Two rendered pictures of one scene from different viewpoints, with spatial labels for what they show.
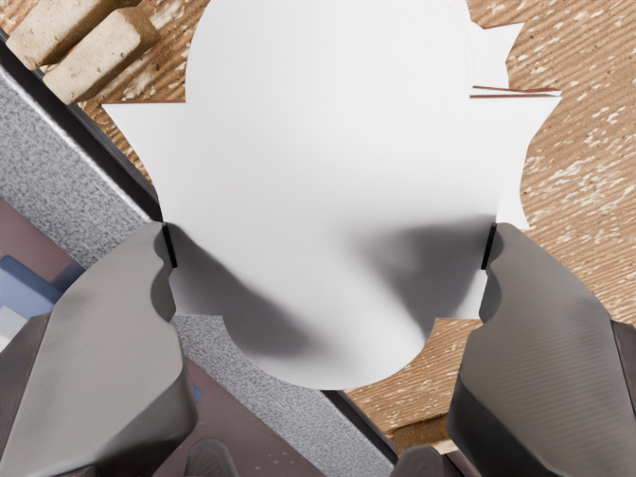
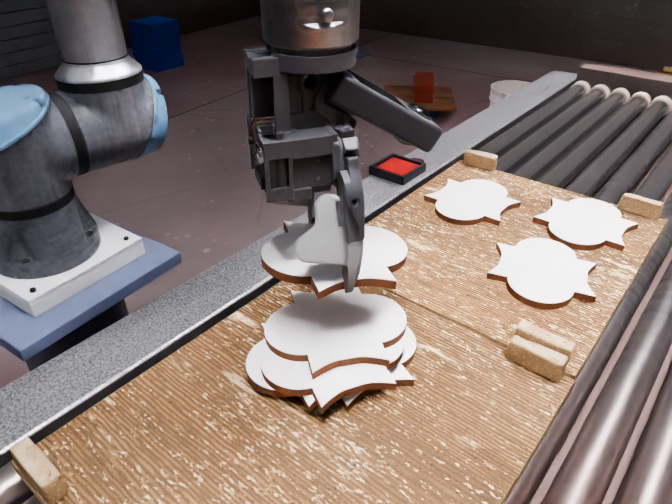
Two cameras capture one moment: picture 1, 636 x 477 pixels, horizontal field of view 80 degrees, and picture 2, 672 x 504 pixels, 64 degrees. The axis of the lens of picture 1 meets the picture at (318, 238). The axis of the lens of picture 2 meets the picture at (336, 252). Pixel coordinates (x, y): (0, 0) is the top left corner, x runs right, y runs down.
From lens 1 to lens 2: 0.51 m
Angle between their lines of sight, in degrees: 68
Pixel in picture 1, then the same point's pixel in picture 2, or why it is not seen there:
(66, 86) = not seen: hidden behind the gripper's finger
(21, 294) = (155, 260)
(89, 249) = (220, 272)
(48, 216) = (239, 259)
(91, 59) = not seen: hidden behind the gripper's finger
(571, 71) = (406, 418)
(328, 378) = (269, 255)
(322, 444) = not seen: outside the picture
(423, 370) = (141, 444)
